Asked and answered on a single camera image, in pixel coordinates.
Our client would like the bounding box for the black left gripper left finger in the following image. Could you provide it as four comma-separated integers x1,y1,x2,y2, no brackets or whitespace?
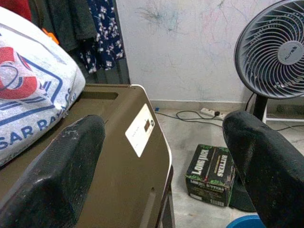
0,114,106,228

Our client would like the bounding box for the blue plastic basin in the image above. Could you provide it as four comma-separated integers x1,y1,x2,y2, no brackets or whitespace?
225,215,264,228

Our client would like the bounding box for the dark grey metal cabinet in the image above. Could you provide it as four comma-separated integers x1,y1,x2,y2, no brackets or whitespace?
28,0,132,86

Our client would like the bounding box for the dark floor cable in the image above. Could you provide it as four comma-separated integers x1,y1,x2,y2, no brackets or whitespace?
155,109,224,128

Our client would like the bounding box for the Long Jack Bitters carton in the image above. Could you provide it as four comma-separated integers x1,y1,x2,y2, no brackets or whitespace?
185,143,237,207

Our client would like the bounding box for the white power strip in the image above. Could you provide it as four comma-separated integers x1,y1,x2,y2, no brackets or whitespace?
200,107,226,119

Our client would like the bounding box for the grey pedestal fan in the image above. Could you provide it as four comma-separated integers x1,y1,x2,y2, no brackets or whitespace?
229,0,304,213

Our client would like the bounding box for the red cloth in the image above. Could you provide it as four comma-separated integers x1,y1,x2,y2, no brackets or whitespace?
0,0,33,22

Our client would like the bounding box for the dark grey hanging garment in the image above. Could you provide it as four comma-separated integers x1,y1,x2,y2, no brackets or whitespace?
46,0,98,53

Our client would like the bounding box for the white rack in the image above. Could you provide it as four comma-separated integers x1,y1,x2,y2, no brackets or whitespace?
263,95,304,123

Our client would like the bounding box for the small orange object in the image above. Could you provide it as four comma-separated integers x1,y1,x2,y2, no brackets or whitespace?
42,28,59,45

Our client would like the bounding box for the brown appliance with white label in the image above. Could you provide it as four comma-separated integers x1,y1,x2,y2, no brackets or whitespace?
0,83,175,228

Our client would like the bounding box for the blue floral hanging garment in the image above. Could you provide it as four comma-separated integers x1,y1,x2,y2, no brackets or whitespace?
78,0,126,74

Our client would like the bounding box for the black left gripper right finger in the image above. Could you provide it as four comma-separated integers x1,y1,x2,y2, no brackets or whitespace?
222,110,304,228

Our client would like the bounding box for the white printed sack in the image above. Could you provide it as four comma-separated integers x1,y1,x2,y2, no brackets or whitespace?
0,6,86,167

